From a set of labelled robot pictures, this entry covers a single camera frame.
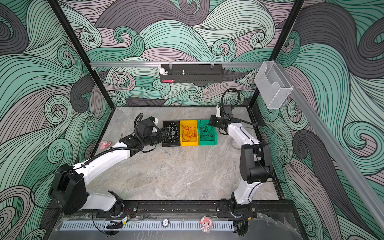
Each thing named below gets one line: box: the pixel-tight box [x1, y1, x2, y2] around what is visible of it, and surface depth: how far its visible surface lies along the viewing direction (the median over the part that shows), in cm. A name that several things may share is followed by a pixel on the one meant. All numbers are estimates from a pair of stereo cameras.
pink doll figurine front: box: [200, 215, 213, 233], surface depth 68 cm
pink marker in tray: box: [162, 79, 176, 83], surface depth 92 cm
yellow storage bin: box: [180, 120, 199, 147], surface depth 103 cm
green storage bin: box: [197, 119, 217, 146], surface depth 100 cm
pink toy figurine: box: [99, 140, 112, 150], surface depth 97 cm
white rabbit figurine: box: [157, 64, 168, 75], surface depth 87 cm
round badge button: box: [161, 218, 169, 227], surface depth 71 cm
